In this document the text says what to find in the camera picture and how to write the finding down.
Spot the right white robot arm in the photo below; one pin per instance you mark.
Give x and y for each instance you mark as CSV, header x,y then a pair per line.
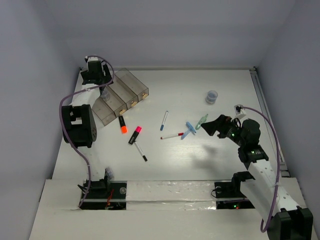
x,y
283,218

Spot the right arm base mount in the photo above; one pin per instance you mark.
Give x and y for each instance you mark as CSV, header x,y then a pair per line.
x,y
228,195

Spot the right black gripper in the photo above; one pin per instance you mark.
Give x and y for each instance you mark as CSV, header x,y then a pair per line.
x,y
211,127

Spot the black-capped white marker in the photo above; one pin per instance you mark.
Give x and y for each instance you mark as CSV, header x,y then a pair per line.
x,y
140,151

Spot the clear four-compartment organizer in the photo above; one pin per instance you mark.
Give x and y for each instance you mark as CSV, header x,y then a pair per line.
x,y
124,93

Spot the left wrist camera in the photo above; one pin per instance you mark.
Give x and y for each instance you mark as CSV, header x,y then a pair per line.
x,y
91,59

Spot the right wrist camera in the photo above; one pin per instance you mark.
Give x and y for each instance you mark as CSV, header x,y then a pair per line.
x,y
240,112

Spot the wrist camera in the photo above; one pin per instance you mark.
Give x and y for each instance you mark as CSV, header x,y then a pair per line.
x,y
91,59
240,112

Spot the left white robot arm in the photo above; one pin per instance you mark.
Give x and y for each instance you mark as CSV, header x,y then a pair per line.
x,y
78,118

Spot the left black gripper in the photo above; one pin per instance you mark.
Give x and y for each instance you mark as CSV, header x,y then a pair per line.
x,y
106,78

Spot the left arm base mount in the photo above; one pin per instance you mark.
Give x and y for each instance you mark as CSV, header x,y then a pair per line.
x,y
104,195

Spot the clear jar of paperclips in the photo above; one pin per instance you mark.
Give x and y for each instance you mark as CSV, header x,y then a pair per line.
x,y
211,97

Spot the blue-capped white marker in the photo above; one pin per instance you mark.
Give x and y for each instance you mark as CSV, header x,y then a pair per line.
x,y
164,120

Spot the pink highlighter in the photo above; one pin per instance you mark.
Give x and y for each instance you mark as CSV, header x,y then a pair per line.
x,y
135,135

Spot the orange highlighter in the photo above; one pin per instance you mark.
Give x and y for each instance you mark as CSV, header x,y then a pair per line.
x,y
122,124

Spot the red-capped white marker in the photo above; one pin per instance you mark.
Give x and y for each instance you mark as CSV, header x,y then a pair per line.
x,y
171,136

